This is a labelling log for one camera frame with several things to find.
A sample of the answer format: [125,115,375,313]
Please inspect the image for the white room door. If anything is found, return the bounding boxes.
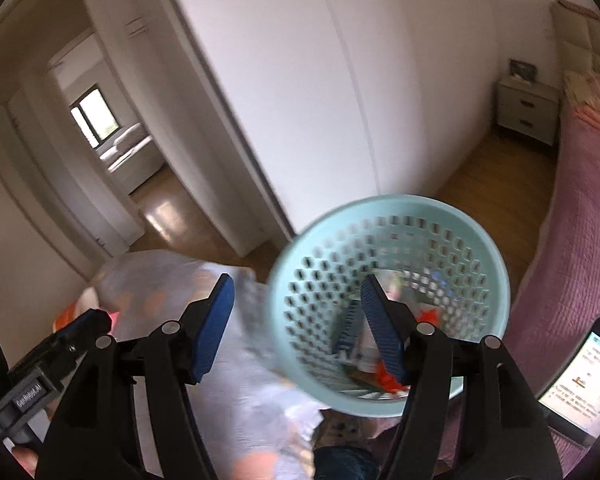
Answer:
[7,85,147,257]

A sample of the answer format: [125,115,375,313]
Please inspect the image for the person's left hand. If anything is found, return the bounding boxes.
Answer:
[10,447,39,479]

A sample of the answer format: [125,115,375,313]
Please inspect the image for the dark blue pants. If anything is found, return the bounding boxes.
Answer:
[312,447,382,480]

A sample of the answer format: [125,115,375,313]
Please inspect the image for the small picture frame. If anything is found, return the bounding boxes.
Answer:
[509,59,539,84]

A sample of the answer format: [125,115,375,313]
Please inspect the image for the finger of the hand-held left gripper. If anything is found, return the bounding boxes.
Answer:
[55,310,112,357]

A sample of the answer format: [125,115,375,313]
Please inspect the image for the grey nightstand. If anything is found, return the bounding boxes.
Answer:
[495,76,561,147]

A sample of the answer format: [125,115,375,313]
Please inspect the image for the beige padded headboard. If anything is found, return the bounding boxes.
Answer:
[550,0,600,77]

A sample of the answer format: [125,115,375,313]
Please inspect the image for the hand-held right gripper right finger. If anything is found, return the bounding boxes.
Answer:
[360,276,563,480]

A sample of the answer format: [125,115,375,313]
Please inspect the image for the red plastic bag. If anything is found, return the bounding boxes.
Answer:
[376,360,412,395]

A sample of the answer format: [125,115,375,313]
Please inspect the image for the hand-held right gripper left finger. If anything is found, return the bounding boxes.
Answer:
[35,274,236,480]

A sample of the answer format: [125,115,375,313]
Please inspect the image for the light blue plastic basket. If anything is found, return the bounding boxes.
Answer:
[267,195,511,419]

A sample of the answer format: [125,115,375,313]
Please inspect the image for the dark framed window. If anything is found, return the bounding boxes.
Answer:
[70,87,119,149]

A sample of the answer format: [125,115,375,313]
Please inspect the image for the white wardrobe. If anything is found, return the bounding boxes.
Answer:
[155,0,502,242]

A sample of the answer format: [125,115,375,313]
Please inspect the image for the bed with pink cover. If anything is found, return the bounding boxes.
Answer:
[509,105,600,462]

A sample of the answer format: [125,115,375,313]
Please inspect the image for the black tablet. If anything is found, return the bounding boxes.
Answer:
[537,316,600,449]

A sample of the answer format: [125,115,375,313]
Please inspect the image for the white sofa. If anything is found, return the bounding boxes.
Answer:
[97,121,164,196]

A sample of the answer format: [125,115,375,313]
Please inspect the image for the folded pink blankets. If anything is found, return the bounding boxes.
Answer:
[562,70,600,127]

